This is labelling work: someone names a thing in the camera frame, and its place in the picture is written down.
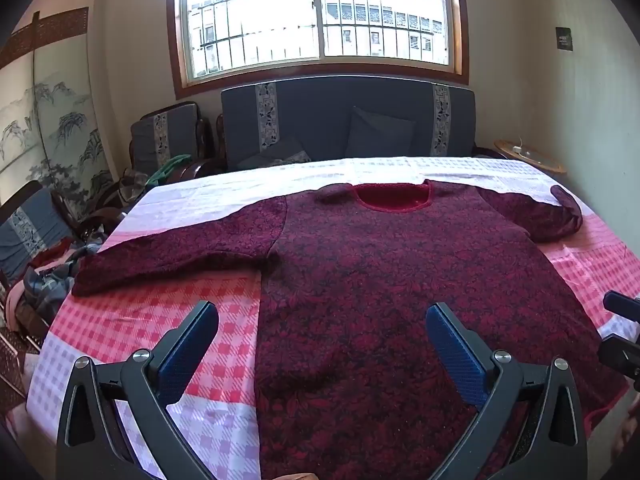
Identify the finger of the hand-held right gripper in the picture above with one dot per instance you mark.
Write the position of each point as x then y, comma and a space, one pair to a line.
622, 307
620, 360

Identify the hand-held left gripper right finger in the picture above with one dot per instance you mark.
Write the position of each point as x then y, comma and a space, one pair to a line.
455, 355

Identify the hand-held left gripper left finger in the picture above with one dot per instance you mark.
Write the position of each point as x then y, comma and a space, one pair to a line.
185, 360

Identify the dark red patterned sweater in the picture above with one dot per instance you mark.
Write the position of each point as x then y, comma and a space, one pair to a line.
360, 285

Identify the pile of clothes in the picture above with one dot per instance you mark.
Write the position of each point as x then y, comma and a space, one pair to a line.
50, 280

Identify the pink checkered blanket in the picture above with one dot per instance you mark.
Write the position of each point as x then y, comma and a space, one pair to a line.
150, 310

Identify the round wooden side table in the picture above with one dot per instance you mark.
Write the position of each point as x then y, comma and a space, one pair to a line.
537, 160

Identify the small white object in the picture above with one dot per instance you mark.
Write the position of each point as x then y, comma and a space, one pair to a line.
520, 147

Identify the green plastic hanger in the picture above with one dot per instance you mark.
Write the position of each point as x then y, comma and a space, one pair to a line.
167, 167

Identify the blue cushioned wooden armchair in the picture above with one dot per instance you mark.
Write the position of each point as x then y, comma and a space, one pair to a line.
175, 130
30, 230

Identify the grey patterned cushion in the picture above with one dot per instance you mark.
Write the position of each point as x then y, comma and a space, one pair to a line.
280, 152

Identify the landscape painted folding screen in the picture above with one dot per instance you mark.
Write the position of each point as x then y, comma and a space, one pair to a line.
50, 125

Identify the blue grey cushioned sofa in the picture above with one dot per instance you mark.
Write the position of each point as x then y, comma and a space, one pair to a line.
320, 110

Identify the wooden framed window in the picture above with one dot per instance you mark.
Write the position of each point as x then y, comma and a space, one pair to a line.
260, 25

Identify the black wall sign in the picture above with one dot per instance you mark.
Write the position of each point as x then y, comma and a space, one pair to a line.
564, 38

